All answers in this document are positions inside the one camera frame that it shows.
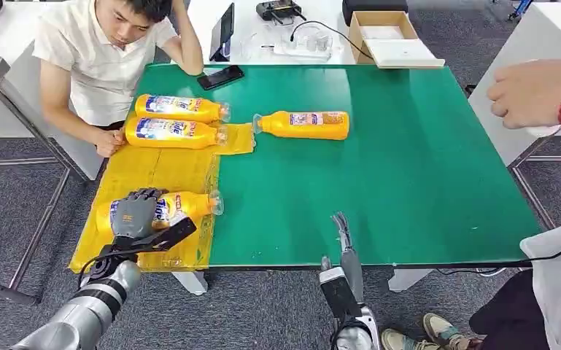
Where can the blue object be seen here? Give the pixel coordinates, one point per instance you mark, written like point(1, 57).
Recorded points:
point(522, 7)

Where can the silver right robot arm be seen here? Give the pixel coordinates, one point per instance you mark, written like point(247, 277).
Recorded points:
point(357, 333)

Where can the orange drink bottle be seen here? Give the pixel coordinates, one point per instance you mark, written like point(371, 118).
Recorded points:
point(178, 107)
point(174, 135)
point(188, 205)
point(280, 124)

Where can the white power strip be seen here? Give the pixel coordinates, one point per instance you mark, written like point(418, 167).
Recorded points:
point(299, 50)

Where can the green mat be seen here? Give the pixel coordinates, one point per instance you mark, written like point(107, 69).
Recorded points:
point(406, 169)

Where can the white table with metal frame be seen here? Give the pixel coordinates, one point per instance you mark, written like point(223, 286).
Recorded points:
point(517, 58)

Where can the black smartphone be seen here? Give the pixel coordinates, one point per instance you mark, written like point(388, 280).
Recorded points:
point(220, 77)

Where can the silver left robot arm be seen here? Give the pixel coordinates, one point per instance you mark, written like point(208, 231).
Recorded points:
point(87, 309)

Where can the white table leg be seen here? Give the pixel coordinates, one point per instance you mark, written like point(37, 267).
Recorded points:
point(406, 280)
point(190, 282)

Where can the white table with devices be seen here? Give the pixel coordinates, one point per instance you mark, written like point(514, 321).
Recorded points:
point(246, 34)

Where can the black bag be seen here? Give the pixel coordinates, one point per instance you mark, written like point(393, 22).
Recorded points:
point(374, 6)

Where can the seated person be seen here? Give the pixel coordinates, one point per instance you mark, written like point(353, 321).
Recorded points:
point(96, 63)

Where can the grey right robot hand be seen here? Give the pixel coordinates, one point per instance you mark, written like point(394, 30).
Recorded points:
point(352, 275)

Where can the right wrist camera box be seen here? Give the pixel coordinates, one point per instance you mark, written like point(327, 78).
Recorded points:
point(338, 290)

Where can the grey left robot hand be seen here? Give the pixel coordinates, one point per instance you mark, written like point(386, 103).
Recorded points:
point(135, 217)

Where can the flat white box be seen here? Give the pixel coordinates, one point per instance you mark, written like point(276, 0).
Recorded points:
point(403, 54)

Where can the white table beside steel table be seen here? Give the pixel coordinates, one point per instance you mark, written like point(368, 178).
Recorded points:
point(9, 34)

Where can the open cardboard box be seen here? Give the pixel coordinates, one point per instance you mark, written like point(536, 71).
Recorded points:
point(356, 34)

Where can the yellow sheet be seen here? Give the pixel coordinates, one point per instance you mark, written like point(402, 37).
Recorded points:
point(154, 169)

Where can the black controller device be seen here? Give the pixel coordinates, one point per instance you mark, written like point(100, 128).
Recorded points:
point(277, 8)

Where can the black tablet on stand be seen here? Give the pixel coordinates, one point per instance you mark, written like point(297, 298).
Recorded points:
point(224, 26)

